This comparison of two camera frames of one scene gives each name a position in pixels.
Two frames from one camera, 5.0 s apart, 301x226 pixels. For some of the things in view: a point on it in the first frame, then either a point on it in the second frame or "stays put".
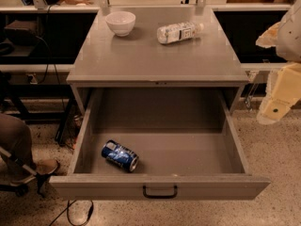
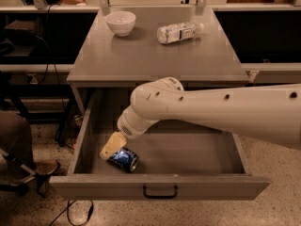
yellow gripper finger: [283, 89] → [132, 124]
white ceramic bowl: [120, 22] stays put
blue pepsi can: [119, 154] stays put
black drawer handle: [167, 196] stays put
